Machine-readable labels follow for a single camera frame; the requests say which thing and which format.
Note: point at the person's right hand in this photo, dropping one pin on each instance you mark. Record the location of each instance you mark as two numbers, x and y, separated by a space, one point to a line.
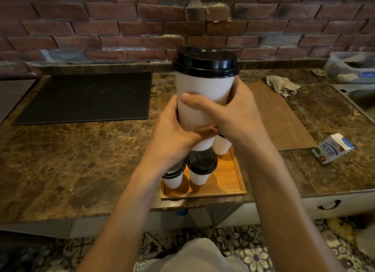
240 116

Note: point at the person's right forearm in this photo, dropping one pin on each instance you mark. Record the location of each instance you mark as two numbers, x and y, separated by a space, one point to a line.
287 216

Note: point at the square wooden tray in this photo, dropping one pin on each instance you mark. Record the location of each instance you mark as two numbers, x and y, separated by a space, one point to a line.
228 181

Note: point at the white plastic bag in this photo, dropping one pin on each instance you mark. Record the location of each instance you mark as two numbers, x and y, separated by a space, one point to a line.
366 242

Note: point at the white drawer front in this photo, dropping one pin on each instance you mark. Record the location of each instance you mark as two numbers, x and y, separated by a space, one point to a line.
359 204

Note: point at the person's left forearm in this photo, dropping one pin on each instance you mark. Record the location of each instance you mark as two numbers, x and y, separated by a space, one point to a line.
123 219

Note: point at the grey metal panel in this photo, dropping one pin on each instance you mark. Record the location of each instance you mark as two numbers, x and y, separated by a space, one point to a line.
13 99

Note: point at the brown flat board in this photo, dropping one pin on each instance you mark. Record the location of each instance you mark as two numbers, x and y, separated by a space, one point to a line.
284 116

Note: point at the person's light grey clothing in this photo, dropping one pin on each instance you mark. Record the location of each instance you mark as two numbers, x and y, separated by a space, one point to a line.
190 257

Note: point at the small round pale sink plug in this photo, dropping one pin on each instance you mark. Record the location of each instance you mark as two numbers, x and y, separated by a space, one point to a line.
319 72

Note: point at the yellow slipper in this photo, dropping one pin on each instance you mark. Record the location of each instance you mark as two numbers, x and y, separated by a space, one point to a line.
340 229

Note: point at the white paper cup black lid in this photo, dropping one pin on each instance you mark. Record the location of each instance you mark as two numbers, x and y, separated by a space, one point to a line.
222 147
205 90
174 173
202 161

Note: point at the person's left hand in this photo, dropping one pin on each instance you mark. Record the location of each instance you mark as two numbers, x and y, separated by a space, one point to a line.
170 140

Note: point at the white blue milk carton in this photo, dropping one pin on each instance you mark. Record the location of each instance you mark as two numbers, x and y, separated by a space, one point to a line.
331 150

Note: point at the small blue tape piece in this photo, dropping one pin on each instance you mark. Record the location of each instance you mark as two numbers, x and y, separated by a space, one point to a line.
182 212

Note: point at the black rubber mat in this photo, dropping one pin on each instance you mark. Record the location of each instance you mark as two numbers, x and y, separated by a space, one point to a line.
85 99

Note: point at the steel sink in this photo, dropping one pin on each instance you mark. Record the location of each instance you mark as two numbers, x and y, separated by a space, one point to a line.
361 100

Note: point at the clear plastic container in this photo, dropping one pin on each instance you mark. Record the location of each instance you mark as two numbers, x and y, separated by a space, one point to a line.
348 68

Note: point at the crumpled beige rag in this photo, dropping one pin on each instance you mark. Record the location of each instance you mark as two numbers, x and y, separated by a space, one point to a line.
281 85

